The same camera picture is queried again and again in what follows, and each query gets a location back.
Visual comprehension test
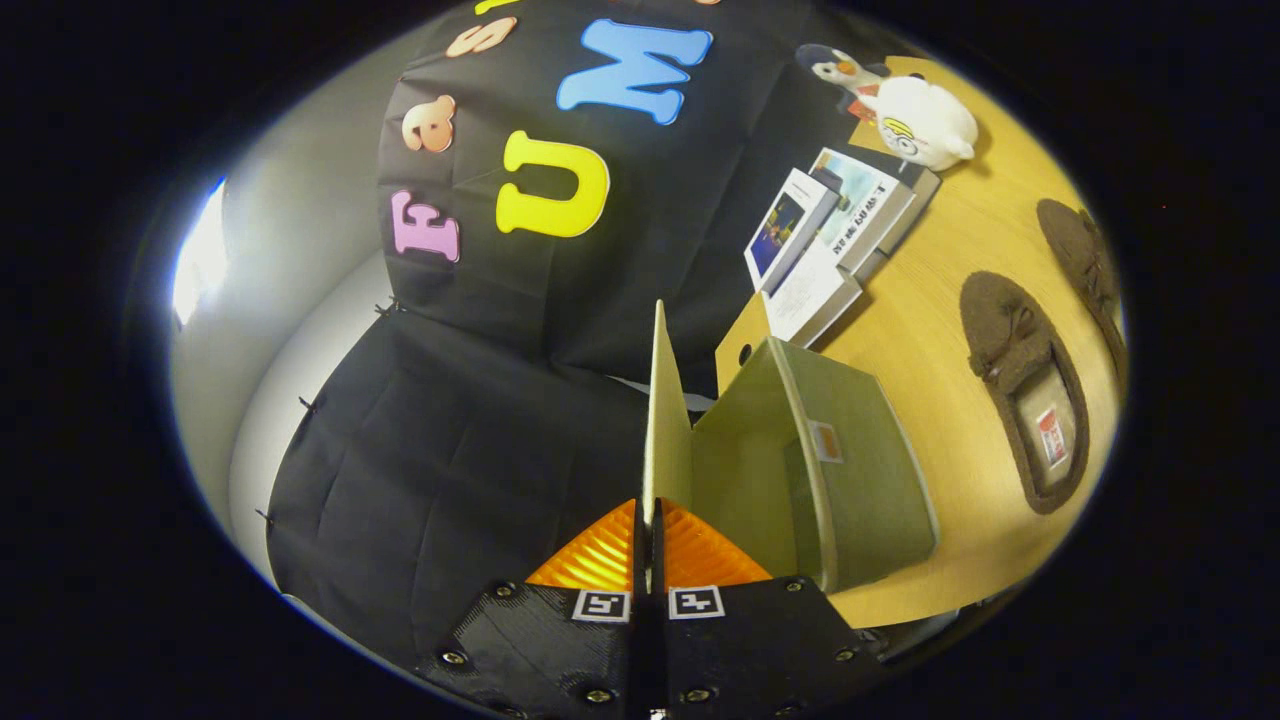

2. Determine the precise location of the green fabric storage box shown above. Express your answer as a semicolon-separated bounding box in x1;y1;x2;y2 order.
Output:
641;299;941;597

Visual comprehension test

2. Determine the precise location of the small dark-blue cover book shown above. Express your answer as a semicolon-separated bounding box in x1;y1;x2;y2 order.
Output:
743;168;841;296

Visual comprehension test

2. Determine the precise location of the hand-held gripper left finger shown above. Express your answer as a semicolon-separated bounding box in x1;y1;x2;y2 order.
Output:
415;498;651;720

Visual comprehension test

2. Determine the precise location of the grey penguin plush toy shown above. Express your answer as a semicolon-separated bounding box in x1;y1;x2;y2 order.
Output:
795;43;891;102

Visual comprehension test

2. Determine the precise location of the white cover book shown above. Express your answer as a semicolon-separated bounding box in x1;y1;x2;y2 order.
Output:
765;240;864;350

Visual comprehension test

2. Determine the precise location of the brown fuzzy shoe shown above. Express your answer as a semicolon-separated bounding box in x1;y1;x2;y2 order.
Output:
958;270;1091;516
1035;198;1129;386

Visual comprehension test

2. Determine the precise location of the light-blue cover book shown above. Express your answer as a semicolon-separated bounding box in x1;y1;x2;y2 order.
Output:
808;148;917;276

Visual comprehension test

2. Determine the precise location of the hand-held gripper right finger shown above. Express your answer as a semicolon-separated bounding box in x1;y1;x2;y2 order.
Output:
650;498;891;720

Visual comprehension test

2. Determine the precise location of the large ceiling light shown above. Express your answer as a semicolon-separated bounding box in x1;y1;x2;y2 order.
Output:
171;180;230;327

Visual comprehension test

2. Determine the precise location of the white seal plush toy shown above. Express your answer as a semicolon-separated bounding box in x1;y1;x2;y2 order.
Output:
858;75;980;172

